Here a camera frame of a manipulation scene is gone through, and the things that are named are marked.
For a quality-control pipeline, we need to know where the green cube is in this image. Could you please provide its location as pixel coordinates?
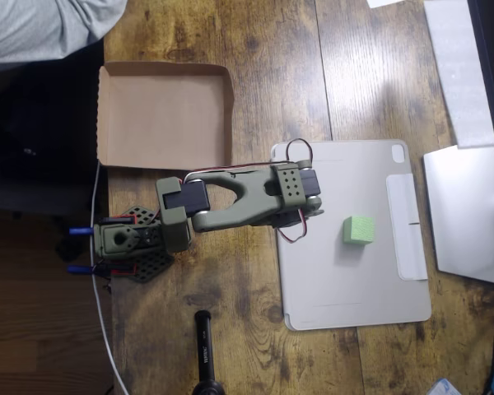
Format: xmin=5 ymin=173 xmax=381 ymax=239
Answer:
xmin=342 ymin=215 xmax=375 ymax=247

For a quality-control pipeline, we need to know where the brown cardboard tray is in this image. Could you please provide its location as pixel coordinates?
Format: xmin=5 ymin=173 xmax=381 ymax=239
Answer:
xmin=96 ymin=60 xmax=235 ymax=172

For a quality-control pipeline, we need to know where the tablet in grey cover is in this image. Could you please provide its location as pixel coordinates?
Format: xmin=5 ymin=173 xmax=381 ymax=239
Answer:
xmin=270 ymin=138 xmax=432 ymax=332

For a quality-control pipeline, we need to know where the silver monitor stand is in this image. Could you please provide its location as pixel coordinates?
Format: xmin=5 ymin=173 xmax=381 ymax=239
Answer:
xmin=422 ymin=144 xmax=494 ymax=286

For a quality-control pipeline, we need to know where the white and blue packet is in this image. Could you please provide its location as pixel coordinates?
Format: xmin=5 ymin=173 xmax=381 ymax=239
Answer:
xmin=427 ymin=378 xmax=464 ymax=395

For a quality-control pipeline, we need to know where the white foam sheet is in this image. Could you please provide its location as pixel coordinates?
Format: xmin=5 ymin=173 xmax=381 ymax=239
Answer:
xmin=422 ymin=0 xmax=494 ymax=150

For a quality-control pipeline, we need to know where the grey clothing of person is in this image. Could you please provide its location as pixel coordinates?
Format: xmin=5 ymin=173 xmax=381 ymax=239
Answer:
xmin=0 ymin=0 xmax=128 ymax=66

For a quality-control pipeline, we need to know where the red white black servo wire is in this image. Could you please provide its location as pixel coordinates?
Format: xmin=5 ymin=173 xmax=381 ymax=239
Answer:
xmin=184 ymin=138 xmax=315 ymax=244

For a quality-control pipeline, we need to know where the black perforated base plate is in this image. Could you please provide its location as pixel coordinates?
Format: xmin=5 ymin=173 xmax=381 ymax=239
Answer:
xmin=106 ymin=204 xmax=176 ymax=285

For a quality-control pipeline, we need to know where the black camera stand pole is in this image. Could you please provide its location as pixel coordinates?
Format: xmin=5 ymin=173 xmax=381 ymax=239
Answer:
xmin=192 ymin=310 xmax=226 ymax=395

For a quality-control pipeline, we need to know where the white cable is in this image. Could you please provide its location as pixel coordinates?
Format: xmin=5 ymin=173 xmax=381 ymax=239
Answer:
xmin=89 ymin=163 xmax=129 ymax=395

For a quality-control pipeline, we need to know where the blue-handled red clamp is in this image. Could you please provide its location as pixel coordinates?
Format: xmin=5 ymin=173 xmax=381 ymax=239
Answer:
xmin=68 ymin=215 xmax=137 ymax=237
xmin=67 ymin=263 xmax=137 ymax=277

